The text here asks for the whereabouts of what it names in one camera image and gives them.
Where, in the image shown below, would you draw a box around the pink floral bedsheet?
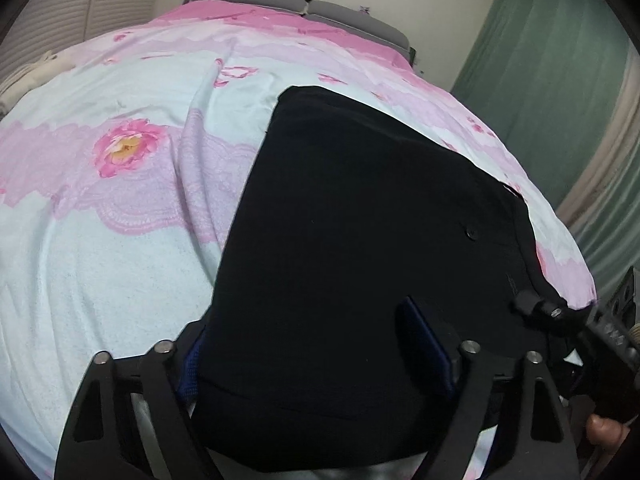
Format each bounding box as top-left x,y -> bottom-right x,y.
0,0 -> 601,480

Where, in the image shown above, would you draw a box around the black pants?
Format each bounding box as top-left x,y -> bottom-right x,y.
190,85 -> 570,474

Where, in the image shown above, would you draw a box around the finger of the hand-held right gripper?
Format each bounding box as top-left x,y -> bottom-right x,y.
510,290 -> 597,333

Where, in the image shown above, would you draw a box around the white slatted door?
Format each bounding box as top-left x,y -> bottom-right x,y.
0,0 -> 167,82

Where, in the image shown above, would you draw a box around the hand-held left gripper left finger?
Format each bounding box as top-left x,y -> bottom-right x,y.
54,319 -> 222,480

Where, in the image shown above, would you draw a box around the person's right hand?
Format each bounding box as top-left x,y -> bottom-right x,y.
585,412 -> 635,447

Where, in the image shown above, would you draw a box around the grey padded headboard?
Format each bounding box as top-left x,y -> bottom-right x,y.
182,0 -> 418,65

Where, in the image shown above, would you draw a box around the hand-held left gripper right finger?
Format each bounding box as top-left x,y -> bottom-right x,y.
397,296 -> 585,480

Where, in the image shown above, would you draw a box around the white cloth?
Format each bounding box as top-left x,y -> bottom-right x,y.
0,51 -> 83,118

